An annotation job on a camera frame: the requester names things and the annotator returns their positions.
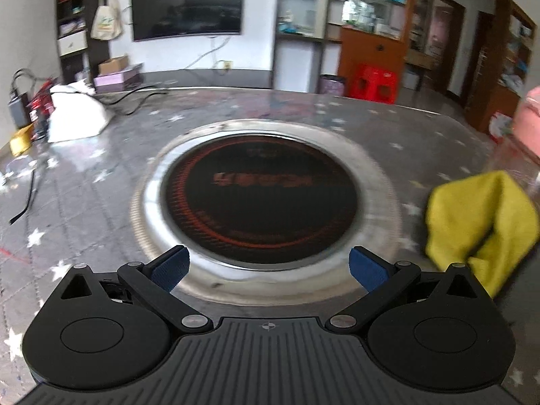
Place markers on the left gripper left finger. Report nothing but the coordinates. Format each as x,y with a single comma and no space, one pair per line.
151,284

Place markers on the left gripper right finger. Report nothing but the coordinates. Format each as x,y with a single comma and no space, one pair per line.
384,282

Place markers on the yellow grey microfiber cloth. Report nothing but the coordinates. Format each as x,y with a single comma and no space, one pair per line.
486,222

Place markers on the pink pig-shaped kettle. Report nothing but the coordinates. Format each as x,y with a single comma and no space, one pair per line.
526,121

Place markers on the round black induction cooktop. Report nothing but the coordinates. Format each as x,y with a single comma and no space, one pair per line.
260,199

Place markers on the white plastic bag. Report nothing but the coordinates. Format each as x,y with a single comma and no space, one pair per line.
77,113

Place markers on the red plastic stool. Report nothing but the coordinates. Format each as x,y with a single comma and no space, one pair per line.
373,84

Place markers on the pink flat box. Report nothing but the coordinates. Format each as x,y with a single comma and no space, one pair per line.
118,81

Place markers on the purple patterned waste bin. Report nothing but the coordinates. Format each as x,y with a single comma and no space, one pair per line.
332,85

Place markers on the brown cardboard box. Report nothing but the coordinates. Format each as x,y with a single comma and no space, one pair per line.
114,65

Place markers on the brown wooden display cabinet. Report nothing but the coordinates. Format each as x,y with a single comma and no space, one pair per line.
374,33

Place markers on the white canvas tote bag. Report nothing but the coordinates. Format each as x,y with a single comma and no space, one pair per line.
107,22

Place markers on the glass door display cabinet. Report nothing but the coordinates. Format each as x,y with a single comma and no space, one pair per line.
300,31

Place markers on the wall-mounted black television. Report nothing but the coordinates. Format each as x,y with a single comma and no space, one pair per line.
156,19

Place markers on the dark shelving wall unit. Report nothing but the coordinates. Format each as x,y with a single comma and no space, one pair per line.
80,55

